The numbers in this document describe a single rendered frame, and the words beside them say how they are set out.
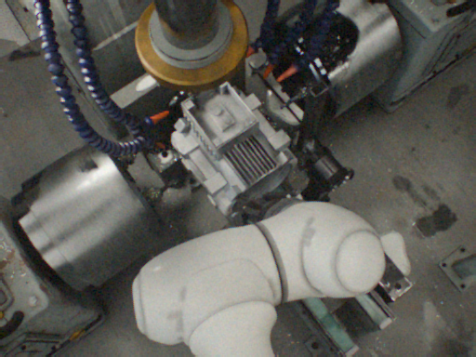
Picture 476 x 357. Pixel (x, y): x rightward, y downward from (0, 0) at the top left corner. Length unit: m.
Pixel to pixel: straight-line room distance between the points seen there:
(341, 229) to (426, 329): 0.74
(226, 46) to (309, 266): 0.38
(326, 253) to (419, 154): 0.84
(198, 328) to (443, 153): 0.98
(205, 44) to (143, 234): 0.38
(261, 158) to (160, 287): 0.47
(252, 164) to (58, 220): 0.37
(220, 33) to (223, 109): 0.23
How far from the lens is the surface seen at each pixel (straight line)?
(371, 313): 1.14
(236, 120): 1.00
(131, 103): 1.01
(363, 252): 0.58
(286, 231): 0.60
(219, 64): 0.80
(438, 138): 1.41
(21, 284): 0.95
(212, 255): 0.57
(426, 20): 1.12
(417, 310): 1.28
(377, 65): 1.10
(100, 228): 0.94
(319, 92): 0.88
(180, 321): 0.57
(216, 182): 1.00
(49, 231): 0.95
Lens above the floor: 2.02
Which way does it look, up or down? 71 degrees down
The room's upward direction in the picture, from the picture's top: 4 degrees counter-clockwise
